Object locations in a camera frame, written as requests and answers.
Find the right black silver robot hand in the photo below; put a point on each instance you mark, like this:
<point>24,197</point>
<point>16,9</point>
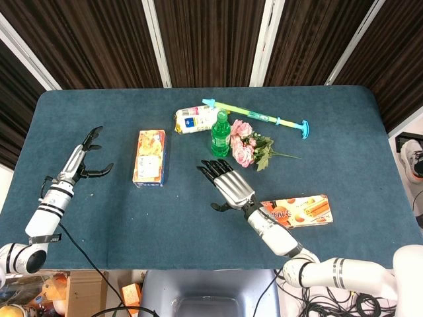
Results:
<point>233,188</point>

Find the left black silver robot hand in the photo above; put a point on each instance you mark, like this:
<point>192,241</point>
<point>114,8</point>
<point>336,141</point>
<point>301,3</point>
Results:
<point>71,165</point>

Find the orange egg roll box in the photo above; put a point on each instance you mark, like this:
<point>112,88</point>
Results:
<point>307,209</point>

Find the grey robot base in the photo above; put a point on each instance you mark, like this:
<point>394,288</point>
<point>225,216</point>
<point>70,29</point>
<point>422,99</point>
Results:
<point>211,290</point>

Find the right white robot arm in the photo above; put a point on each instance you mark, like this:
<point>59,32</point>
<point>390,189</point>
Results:
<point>350,272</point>

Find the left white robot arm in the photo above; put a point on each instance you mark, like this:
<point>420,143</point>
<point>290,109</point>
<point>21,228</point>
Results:
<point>46,214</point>

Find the pink artificial flower bouquet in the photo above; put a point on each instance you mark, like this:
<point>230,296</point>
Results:
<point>243,150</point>

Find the green plastic bottle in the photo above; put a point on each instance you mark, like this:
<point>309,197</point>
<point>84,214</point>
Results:
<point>220,140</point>

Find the dark teal table cloth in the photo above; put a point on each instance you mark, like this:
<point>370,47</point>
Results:
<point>185,231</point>

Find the blue yellow toy water pump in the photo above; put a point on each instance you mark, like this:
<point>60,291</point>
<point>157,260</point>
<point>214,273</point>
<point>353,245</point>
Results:
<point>261,116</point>

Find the white cracker packet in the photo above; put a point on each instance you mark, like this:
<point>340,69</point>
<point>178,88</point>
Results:
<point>193,120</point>

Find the cookie box with blue sides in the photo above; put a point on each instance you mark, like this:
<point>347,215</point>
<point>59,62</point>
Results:
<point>150,158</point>

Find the orange toy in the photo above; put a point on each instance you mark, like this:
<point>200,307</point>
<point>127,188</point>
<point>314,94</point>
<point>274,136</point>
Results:
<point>54,292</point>

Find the brown cardboard box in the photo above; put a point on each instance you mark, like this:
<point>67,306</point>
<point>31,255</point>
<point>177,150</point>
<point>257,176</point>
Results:
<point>86,294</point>

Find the small orange box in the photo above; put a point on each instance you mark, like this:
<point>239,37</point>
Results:
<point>131,294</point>

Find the white grey sneaker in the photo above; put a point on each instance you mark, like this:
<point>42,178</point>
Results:
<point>413,162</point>

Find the white partition frame post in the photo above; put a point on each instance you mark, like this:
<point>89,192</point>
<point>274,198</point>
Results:
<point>266,43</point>
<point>29,59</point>
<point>355,43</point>
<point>158,46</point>

